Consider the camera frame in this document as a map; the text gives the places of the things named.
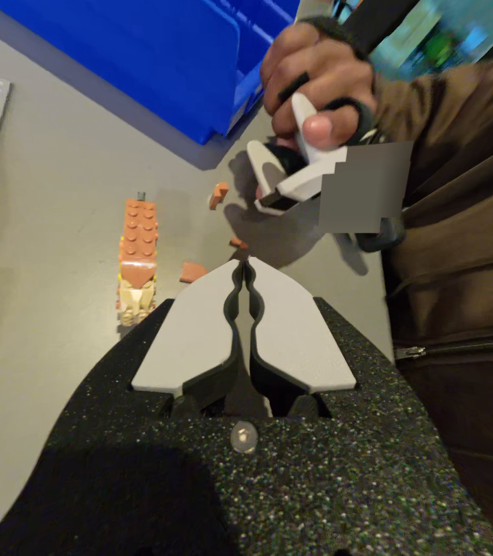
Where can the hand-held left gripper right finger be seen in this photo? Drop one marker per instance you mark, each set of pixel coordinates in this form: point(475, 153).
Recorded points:
point(294, 334)

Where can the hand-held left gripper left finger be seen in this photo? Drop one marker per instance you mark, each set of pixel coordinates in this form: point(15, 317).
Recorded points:
point(194, 334)

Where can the curved reddish-brown toy brick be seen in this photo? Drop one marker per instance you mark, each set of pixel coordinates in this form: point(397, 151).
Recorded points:
point(192, 271)

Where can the stepped reddish-brown toy brick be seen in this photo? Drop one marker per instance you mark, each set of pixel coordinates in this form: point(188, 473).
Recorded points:
point(219, 195)

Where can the small reddish-brown toy brick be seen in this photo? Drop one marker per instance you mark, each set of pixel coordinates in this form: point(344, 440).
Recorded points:
point(238, 243)

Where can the reddish-brown toy brick model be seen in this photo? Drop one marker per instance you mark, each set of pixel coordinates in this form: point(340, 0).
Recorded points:
point(140, 234)

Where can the blue plastic storage bin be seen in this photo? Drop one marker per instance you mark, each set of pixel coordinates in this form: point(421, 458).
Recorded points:
point(142, 52)

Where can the grey desk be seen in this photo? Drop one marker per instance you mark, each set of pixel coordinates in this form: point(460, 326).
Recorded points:
point(55, 217)

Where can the person's right hand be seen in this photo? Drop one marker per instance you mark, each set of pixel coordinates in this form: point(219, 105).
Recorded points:
point(316, 65)

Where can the person's brown jacket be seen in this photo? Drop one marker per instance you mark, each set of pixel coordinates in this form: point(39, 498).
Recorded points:
point(468, 325)

